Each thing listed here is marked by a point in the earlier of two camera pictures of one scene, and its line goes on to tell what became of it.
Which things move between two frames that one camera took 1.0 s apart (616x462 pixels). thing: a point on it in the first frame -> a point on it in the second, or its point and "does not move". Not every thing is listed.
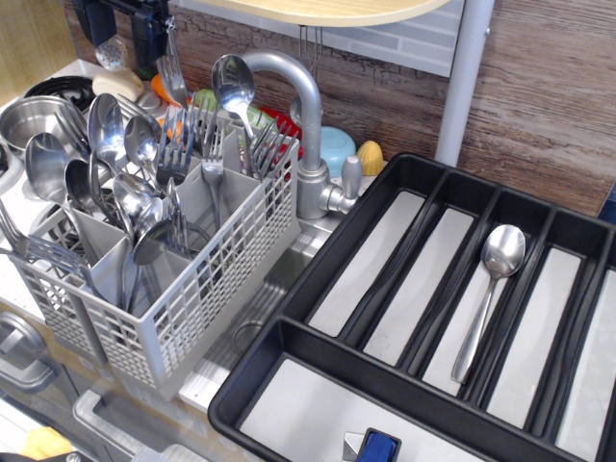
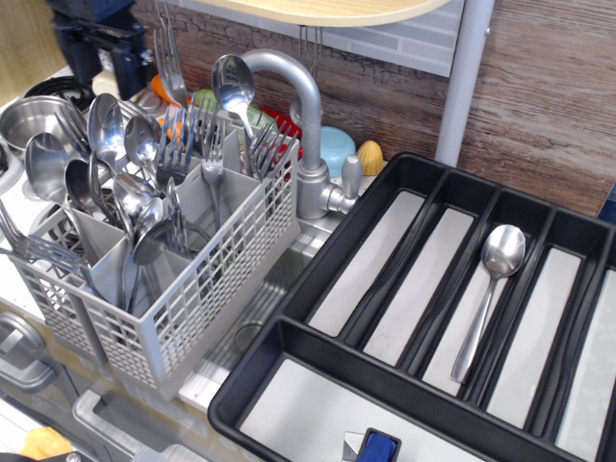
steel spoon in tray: [502, 251] does not move
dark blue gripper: [150, 34] -> [103, 24]
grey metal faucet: [315, 192] does not move
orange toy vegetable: [159, 87] does not move
